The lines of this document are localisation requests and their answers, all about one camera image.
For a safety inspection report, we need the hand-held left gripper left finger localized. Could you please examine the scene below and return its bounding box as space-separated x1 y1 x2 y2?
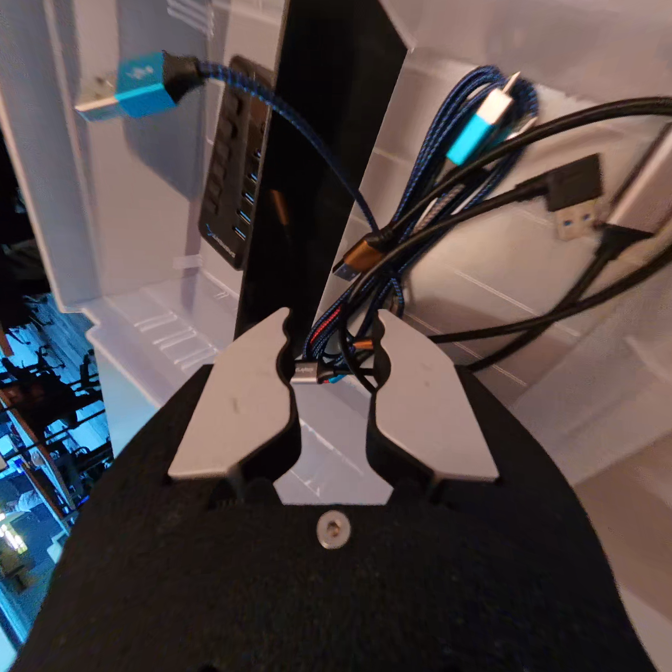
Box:
168 307 302 492

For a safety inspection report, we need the black cable large silver plug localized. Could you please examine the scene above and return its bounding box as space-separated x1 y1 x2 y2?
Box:
428 123 672 371

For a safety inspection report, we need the black usb hub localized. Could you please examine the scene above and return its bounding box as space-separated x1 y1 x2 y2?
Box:
198 55 277 272

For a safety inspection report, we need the black cable copper plug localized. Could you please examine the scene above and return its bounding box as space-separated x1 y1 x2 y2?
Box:
333 235 388 368

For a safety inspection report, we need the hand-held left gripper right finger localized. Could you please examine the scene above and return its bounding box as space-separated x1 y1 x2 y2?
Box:
366 309 500 492

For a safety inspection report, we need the black cable angled plug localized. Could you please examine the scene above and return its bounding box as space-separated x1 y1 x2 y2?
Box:
341 153 606 316

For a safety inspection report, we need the black panel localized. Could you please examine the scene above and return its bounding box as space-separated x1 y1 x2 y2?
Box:
233 0 409 347

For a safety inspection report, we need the clear plastic storage box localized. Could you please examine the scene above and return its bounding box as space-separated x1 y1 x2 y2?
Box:
0 0 672 507

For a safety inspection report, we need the thick black cable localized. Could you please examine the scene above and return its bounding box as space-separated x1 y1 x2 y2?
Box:
388 96 672 237

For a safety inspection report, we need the red braided cable silver plug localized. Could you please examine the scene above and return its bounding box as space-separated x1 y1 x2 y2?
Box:
290 307 347 386

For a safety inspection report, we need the blue braided usb cable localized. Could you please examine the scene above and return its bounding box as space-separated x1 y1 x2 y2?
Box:
75 51 381 237
310 65 539 386

